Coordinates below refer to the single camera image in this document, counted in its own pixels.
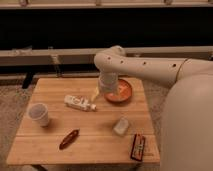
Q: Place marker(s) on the red black rectangular package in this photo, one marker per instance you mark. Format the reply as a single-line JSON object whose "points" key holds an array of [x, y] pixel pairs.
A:
{"points": [[138, 147]]}

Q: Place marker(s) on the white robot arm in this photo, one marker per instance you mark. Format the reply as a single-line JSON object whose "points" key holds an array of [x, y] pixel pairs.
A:
{"points": [[187, 121]]}

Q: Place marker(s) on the wooden table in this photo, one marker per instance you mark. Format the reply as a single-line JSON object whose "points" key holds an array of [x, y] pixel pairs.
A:
{"points": [[96, 142]]}

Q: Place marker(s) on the white plastic bottle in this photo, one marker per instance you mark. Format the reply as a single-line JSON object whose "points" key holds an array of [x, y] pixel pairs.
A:
{"points": [[79, 103]]}

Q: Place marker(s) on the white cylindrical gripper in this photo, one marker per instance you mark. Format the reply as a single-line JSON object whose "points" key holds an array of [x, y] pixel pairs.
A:
{"points": [[107, 83]]}

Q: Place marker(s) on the orange bowl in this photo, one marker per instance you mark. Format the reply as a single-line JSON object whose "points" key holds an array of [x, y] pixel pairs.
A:
{"points": [[125, 95]]}

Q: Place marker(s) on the brown red elongated object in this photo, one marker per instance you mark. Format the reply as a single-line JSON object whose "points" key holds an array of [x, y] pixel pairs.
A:
{"points": [[69, 139]]}

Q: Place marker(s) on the grey metal rail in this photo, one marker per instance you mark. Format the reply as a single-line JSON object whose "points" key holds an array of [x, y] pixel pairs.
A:
{"points": [[27, 57]]}

